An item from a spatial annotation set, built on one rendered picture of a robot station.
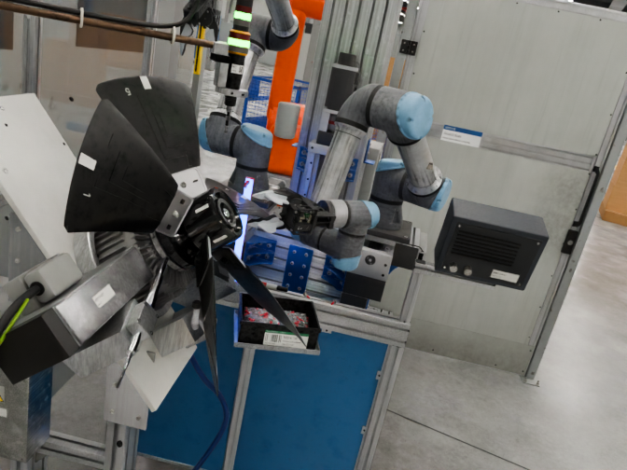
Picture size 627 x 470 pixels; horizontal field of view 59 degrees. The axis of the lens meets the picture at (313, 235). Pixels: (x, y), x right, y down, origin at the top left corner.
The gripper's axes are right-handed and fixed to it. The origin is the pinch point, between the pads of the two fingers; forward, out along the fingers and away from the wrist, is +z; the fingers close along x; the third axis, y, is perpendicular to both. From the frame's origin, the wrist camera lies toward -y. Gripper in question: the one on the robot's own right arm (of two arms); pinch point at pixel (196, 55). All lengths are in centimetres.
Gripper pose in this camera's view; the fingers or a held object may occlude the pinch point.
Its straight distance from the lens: 177.5
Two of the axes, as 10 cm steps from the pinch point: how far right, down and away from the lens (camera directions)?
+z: -1.9, 9.3, 3.2
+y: 1.2, -3.0, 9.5
